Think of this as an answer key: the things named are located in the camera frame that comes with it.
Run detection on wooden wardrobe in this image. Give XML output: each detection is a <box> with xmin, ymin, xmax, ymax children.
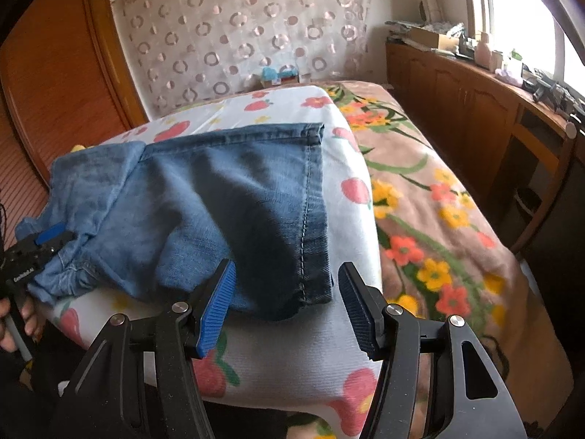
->
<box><xmin>0</xmin><ymin>0</ymin><xmax>150</xmax><ymax>248</ymax></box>

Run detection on blue denim pants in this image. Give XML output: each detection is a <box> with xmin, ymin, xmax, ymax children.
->
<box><xmin>14</xmin><ymin>123</ymin><xmax>335</xmax><ymax>322</ymax></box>

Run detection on floral bed blanket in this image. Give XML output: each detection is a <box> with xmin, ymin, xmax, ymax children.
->
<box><xmin>288</xmin><ymin>80</ymin><xmax>577</xmax><ymax>439</ymax></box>

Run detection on black device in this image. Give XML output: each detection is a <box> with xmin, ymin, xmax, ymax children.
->
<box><xmin>523</xmin><ymin>68</ymin><xmax>585</xmax><ymax>118</ymax></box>

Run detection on cardboard box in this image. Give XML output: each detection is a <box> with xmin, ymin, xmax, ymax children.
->
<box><xmin>409</xmin><ymin>25</ymin><xmax>460</xmax><ymax>52</ymax></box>

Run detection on circle patterned curtain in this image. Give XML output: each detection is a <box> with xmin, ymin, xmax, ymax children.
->
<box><xmin>112</xmin><ymin>0</ymin><xmax>372</xmax><ymax>118</ymax></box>

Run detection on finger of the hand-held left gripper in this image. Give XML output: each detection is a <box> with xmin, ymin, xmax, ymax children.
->
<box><xmin>33</xmin><ymin>221</ymin><xmax>68</xmax><ymax>245</ymax></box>
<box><xmin>40</xmin><ymin>231</ymin><xmax>76</xmax><ymax>263</ymax></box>

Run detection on wooden cabinet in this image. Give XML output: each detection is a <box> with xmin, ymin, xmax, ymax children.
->
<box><xmin>385</xmin><ymin>39</ymin><xmax>585</xmax><ymax>258</ymax></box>

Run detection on pile of papers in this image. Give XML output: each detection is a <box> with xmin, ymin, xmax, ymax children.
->
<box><xmin>385</xmin><ymin>19</ymin><xmax>463</xmax><ymax>34</ymax></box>

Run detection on person's left hand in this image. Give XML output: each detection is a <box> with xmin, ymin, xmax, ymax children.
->
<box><xmin>0</xmin><ymin>296</ymin><xmax>46</xmax><ymax>354</ymax></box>

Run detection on pink bottle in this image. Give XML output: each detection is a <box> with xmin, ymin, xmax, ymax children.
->
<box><xmin>474</xmin><ymin>31</ymin><xmax>492</xmax><ymax>66</ymax></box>

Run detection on wooden chair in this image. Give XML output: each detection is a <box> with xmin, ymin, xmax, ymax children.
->
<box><xmin>507</xmin><ymin>114</ymin><xmax>579</xmax><ymax>255</ymax></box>

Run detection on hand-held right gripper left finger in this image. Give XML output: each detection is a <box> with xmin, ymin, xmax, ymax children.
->
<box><xmin>55</xmin><ymin>258</ymin><xmax>238</xmax><ymax>439</ymax></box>

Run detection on window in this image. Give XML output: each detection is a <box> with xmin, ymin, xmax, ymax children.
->
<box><xmin>459</xmin><ymin>0</ymin><xmax>585</xmax><ymax>111</ymax></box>

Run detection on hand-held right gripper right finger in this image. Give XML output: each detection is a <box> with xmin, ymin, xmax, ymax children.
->
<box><xmin>337</xmin><ymin>262</ymin><xmax>528</xmax><ymax>439</ymax></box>

